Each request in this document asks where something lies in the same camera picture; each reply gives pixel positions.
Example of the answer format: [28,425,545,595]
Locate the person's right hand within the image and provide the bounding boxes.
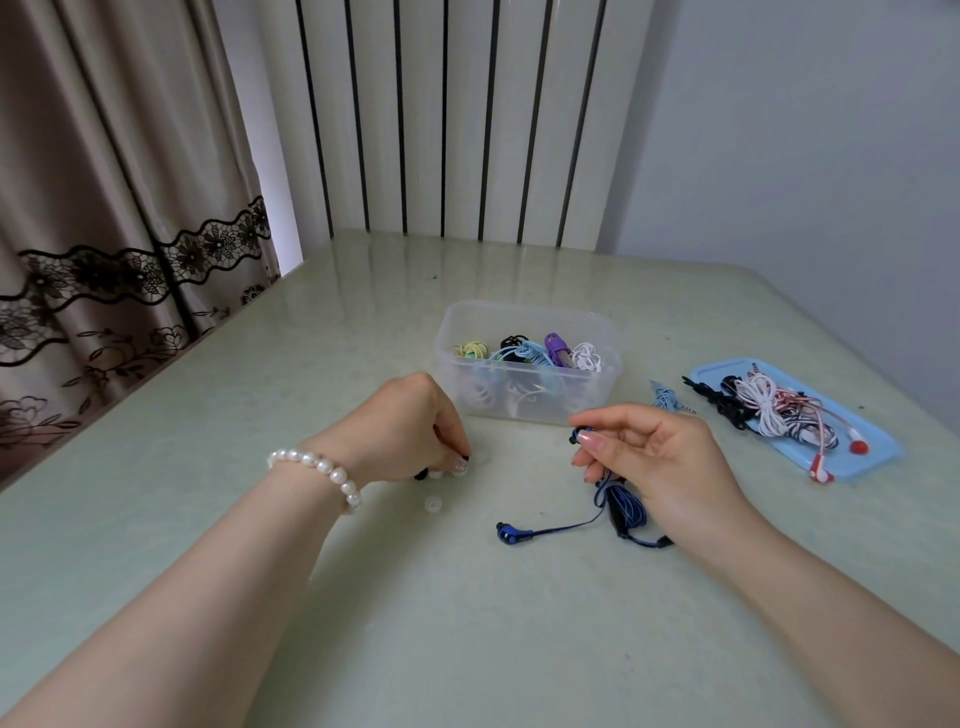
[567,403,760,561]

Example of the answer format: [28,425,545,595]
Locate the person's left hand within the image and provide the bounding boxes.
[322,372,473,489]

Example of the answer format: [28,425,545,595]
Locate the dark blue wired earphones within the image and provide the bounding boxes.
[495,425,675,551]

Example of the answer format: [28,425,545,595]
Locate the person's left forearm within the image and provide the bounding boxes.
[0,457,354,728]

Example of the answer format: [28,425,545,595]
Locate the person's right forearm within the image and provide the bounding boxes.
[693,504,960,728]

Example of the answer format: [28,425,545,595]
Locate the pale blue braided earphones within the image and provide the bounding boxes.
[648,379,696,416]

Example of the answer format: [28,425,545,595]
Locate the clear plastic container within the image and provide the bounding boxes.
[434,300,623,427]

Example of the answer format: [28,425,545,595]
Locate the light blue earphone bundle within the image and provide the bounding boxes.
[489,340,558,370]

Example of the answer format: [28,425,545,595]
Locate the white coiled earphones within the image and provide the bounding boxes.
[732,372,790,439]

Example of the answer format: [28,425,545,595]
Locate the black and white striped earphones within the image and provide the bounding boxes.
[780,408,840,452]

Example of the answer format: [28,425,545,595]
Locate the red and white earphones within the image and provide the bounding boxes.
[771,385,870,486]

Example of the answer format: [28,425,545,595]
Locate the light blue plastic lid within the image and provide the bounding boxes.
[687,357,906,482]

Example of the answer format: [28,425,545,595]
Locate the white panel radiator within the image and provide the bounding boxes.
[253,0,655,253]

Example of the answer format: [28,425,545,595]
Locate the beige curtain with black lace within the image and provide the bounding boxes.
[0,0,283,490]

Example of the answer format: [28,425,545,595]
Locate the black wired earphones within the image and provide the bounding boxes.
[681,374,760,432]

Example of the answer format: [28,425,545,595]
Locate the white pearl bracelet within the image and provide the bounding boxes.
[267,447,364,515]

